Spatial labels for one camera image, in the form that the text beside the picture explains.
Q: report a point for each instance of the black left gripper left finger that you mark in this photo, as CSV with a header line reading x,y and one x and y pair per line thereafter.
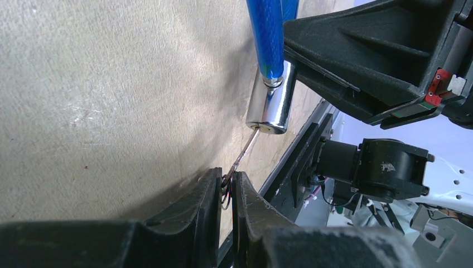
x,y
185,234

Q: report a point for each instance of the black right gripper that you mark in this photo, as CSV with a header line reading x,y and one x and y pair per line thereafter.
x,y
389,63

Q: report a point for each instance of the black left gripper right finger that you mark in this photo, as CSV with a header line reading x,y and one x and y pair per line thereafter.
x,y
263,237

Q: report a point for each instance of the small silver keys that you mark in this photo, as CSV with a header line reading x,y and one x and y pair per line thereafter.
x,y
226,183

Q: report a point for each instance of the blue cable lock loop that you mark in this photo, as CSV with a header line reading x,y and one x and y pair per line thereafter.
x,y
271,97

